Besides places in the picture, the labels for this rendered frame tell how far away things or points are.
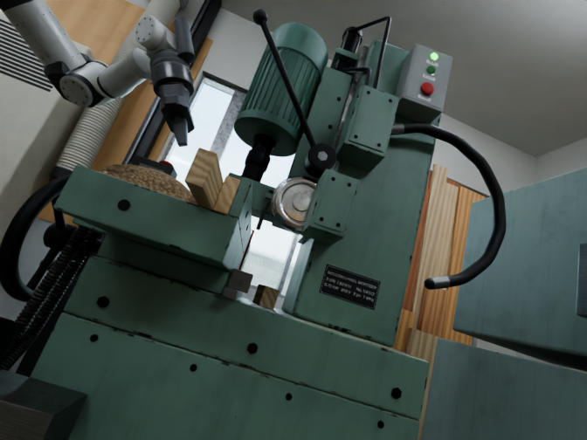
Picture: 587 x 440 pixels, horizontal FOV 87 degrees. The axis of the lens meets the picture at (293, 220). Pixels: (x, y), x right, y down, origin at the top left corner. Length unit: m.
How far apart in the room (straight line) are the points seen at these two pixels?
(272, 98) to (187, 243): 0.49
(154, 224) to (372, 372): 0.40
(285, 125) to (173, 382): 0.57
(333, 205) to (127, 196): 0.34
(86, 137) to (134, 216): 1.68
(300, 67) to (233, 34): 1.83
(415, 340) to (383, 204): 1.39
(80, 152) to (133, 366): 1.64
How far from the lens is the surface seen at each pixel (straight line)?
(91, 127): 2.11
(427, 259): 2.33
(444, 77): 0.86
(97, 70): 1.03
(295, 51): 0.89
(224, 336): 0.52
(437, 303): 2.25
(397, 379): 0.58
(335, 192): 0.58
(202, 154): 0.34
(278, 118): 0.76
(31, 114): 2.09
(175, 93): 0.76
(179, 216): 0.41
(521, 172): 3.37
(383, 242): 0.69
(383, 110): 0.71
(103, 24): 2.69
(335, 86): 0.86
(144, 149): 2.11
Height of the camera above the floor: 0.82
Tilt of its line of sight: 15 degrees up
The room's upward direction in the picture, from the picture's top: 18 degrees clockwise
